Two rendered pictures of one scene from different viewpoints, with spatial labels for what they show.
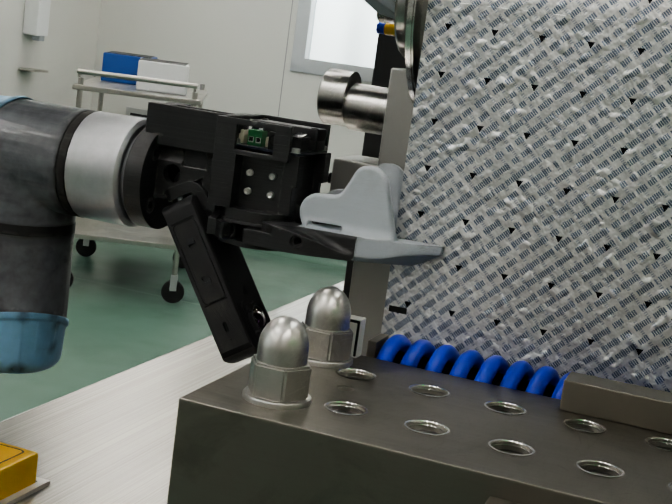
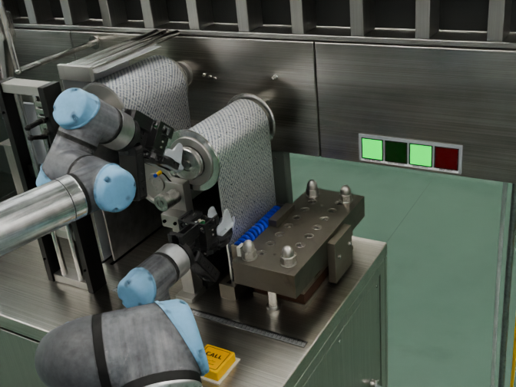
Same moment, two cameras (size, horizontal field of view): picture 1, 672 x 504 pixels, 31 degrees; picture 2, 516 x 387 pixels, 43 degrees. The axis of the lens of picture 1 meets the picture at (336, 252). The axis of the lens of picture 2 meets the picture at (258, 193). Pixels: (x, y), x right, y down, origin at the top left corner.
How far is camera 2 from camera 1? 143 cm
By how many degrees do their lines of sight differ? 73
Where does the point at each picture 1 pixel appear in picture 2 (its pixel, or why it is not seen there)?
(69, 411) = not seen: hidden behind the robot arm
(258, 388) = (292, 262)
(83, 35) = not seen: outside the picture
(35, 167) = (173, 279)
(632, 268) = (256, 191)
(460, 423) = (294, 240)
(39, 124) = (165, 267)
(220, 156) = (207, 234)
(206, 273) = (208, 266)
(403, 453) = (318, 248)
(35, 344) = not seen: hidden behind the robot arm
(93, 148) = (182, 260)
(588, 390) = (279, 219)
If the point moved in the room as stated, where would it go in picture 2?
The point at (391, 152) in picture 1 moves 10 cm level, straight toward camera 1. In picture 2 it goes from (188, 205) to (229, 206)
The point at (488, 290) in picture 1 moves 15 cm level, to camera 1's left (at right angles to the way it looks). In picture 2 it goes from (240, 217) to (225, 251)
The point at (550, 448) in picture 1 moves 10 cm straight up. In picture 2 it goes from (306, 231) to (303, 194)
